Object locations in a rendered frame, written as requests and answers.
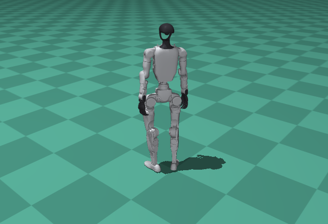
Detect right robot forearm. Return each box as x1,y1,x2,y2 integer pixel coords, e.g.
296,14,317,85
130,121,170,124
180,69,188,94

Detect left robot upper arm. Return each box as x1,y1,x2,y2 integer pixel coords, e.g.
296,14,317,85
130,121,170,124
142,48,155,79

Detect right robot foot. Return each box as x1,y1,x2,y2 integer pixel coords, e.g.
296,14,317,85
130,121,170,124
170,159,179,170

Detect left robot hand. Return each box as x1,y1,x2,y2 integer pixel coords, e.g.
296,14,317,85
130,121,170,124
138,95,148,116

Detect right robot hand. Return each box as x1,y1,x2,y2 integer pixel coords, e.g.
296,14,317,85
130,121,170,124
180,89,188,109

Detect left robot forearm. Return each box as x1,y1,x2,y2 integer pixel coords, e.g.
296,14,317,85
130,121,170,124
138,71,148,100

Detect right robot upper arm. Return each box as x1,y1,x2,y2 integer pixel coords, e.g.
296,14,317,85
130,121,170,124
178,47,187,76

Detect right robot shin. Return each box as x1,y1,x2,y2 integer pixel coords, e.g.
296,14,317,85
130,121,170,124
170,128,179,163

